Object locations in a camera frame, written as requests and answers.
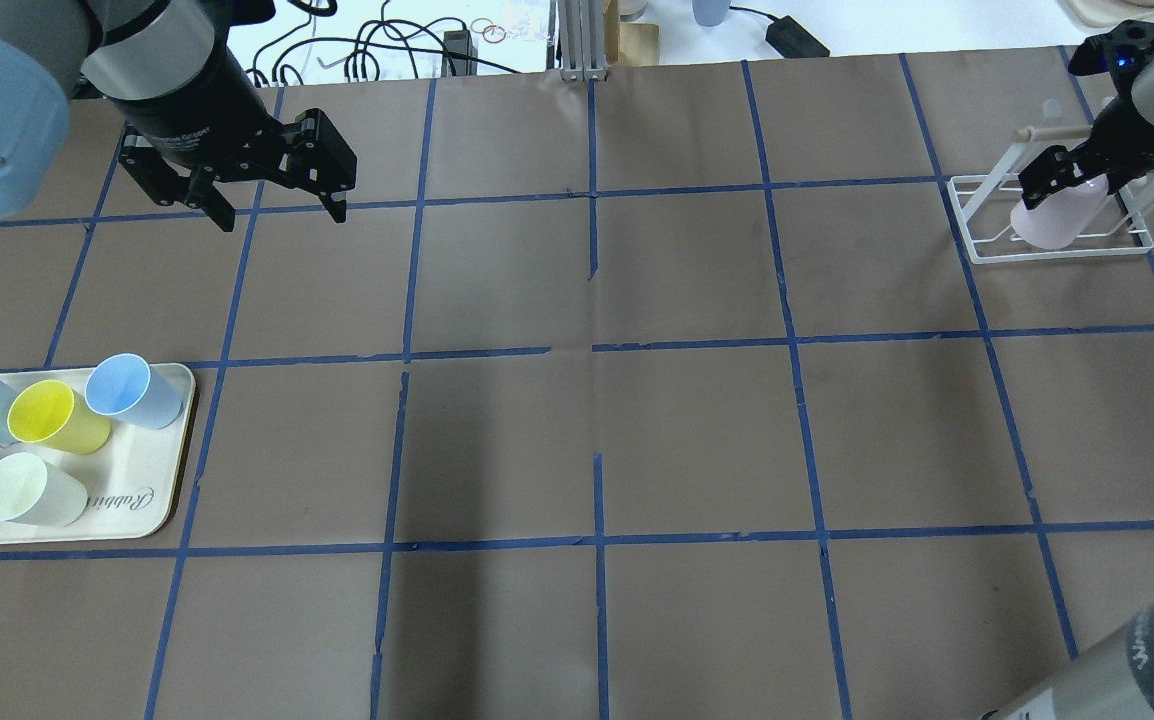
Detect pink plastic cup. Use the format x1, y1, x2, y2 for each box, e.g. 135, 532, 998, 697
1007, 177, 1118, 252

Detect light blue cup right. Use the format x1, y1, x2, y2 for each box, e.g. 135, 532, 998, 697
83, 354, 183, 430

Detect yellow plastic cup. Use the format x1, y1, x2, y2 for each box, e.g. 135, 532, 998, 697
6, 378, 114, 455

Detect cream cup tray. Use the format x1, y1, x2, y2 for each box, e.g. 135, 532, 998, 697
0, 363, 197, 543

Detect pale green plastic cup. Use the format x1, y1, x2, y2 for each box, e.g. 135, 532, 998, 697
0, 452, 88, 527

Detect light blue cup on desk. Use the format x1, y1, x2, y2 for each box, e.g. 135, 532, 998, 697
691, 0, 730, 28

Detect black power adapter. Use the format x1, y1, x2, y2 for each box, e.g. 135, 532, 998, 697
765, 15, 830, 59

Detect wooden mug tree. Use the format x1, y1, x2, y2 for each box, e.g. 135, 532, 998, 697
600, 1, 660, 67

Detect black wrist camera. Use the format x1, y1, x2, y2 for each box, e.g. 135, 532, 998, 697
1066, 20, 1154, 76

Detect white wire cup rack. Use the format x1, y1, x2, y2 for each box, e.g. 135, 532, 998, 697
944, 99, 1154, 265

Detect aluminium frame post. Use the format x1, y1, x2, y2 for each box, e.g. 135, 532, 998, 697
553, 1, 615, 82

